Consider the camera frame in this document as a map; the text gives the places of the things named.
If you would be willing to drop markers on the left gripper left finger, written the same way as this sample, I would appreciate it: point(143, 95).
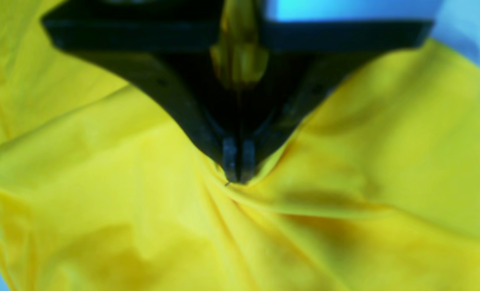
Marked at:
point(169, 60)

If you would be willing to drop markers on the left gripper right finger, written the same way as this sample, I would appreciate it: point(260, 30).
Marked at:
point(306, 60)

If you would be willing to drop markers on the orange yellow t-shirt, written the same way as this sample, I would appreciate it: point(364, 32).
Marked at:
point(378, 190)

